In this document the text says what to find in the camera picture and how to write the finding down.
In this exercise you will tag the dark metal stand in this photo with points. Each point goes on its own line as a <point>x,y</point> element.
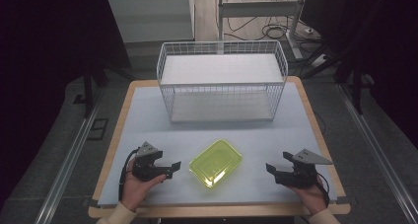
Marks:
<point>356,82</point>
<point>88,86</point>

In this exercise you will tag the person's right hand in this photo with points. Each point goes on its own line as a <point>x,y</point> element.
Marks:
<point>310,196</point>

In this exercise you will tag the white cabinet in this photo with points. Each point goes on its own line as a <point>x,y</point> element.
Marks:
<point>151,16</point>

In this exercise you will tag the grey metal desk frame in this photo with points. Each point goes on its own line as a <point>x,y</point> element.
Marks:
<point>259,8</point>

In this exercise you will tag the person's left hand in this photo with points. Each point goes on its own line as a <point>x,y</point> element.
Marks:
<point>136,189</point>

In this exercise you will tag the aluminium floor rail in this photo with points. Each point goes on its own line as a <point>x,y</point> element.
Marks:
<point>378,145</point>
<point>69,161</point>

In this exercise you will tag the white power strip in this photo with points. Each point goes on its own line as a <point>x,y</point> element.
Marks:
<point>319,60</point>

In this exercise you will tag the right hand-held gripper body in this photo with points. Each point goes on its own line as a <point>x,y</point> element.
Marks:
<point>300,174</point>

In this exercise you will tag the yellow-green plastic tray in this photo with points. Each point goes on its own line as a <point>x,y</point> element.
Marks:
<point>215,163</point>

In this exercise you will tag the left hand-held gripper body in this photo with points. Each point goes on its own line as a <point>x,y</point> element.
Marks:
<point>144,168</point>

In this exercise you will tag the pale blue table mat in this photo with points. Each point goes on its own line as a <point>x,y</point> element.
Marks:
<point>246,141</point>

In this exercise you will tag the dark curtain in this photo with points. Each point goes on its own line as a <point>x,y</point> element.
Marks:
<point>381,49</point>
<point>39,69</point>

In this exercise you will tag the black floor plate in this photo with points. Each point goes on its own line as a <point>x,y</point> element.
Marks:
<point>98,129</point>

